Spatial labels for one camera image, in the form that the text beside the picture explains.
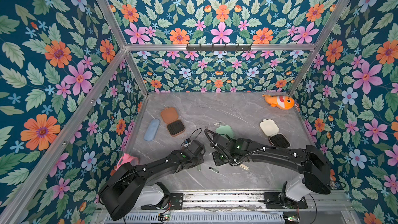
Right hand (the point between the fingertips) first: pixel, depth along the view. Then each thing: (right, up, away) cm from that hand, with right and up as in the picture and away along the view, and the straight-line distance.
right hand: (216, 156), depth 79 cm
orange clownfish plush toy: (+46, +29, +25) cm, 60 cm away
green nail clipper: (-9, -8, +5) cm, 13 cm away
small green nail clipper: (-1, -9, +5) cm, 10 cm away
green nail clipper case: (+7, +11, +20) cm, 24 cm away
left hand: (-7, -4, +7) cm, 11 cm away
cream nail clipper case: (+36, +12, +20) cm, 43 cm away
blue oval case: (-41, +11, +18) cm, 46 cm away
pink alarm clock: (-46, -1, -1) cm, 46 cm away
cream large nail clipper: (+16, -7, +5) cm, 18 cm away
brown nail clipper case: (-26, +13, +21) cm, 35 cm away
